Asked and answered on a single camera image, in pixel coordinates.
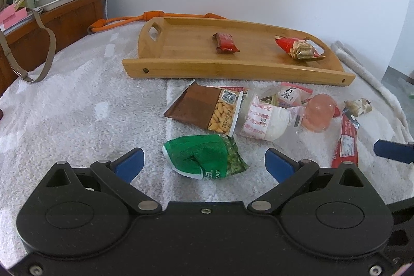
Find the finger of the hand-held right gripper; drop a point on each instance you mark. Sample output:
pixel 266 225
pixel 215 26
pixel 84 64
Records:
pixel 393 150
pixel 402 208

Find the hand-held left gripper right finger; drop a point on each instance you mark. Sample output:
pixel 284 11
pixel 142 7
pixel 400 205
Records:
pixel 278 164

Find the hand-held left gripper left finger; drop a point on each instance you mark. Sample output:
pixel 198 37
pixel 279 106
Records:
pixel 131 162

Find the white pink bun packet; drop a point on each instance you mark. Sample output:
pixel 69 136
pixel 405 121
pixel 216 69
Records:
pixel 268 120

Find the red sausage stick packet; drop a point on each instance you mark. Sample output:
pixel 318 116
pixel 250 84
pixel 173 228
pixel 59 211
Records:
pixel 347 143

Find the clear nougat candy packet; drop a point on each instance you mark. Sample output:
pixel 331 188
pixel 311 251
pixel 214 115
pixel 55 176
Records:
pixel 357 106

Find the pink jelly cup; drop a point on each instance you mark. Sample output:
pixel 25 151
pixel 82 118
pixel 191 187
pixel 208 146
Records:
pixel 320 114

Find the green pea packet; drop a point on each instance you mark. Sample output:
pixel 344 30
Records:
pixel 200 156

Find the pink white cracker packet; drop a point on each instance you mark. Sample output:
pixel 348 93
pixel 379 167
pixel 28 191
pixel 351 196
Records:
pixel 291 95

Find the brown peanut packet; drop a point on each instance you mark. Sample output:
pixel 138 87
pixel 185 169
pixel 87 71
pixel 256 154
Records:
pixel 200 104

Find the red gold snack packet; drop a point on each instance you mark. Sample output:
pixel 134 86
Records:
pixel 296 46

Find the wooden tray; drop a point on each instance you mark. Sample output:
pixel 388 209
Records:
pixel 194 49

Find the dark red bar packet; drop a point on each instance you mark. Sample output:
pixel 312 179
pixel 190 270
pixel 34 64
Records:
pixel 226 43

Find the rolled white towel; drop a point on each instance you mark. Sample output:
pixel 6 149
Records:
pixel 355 65

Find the brown wooden cabinet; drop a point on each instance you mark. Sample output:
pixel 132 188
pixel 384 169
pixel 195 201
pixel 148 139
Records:
pixel 64 23

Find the pink box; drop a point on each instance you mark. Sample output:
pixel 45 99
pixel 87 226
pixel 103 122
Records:
pixel 13 15

